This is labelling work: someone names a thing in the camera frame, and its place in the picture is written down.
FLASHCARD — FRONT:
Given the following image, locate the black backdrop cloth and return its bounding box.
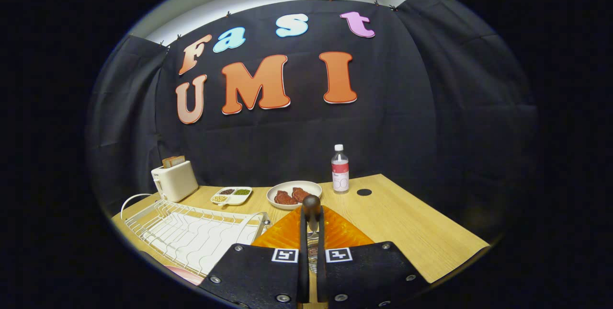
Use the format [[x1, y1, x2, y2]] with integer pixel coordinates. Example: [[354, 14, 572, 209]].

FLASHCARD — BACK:
[[86, 0, 539, 242]]

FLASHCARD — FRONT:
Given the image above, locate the red-labelled clear plastic bottle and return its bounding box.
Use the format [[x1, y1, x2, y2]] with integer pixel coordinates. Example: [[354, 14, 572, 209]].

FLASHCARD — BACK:
[[331, 144, 350, 195]]

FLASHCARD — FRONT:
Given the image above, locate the white ribbed drain tray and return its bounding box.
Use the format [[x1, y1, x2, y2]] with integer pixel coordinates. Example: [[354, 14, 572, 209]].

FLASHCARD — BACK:
[[144, 211, 261, 276]]

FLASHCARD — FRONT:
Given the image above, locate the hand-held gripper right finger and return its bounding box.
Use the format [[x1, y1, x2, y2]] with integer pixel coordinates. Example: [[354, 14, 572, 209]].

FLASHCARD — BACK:
[[315, 205, 430, 309]]

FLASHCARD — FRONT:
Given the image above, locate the brown-handled metal spoon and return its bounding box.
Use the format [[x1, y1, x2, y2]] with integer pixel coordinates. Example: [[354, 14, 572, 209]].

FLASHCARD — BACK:
[[302, 195, 322, 241]]

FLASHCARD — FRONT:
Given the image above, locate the white divided bean dish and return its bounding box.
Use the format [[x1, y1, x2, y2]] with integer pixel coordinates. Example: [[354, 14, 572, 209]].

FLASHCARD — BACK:
[[211, 186, 253, 206]]

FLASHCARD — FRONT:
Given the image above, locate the white wire dish rack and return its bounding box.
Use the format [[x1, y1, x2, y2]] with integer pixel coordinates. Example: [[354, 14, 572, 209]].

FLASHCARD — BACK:
[[120, 194, 271, 278]]

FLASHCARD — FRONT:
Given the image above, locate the beige round plate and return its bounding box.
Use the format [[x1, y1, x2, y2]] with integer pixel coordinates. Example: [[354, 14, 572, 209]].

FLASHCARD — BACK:
[[266, 181, 323, 211]]

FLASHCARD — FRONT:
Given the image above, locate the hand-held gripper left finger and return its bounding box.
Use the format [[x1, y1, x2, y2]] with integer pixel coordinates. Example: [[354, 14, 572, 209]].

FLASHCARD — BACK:
[[199, 205, 310, 309]]

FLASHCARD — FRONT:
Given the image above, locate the white toaster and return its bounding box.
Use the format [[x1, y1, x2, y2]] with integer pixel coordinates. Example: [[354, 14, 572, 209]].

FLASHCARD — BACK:
[[151, 160, 199, 203]]

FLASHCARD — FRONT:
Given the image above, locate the pink plate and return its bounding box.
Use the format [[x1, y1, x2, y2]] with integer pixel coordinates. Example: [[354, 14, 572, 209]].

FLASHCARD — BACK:
[[168, 265, 204, 286]]

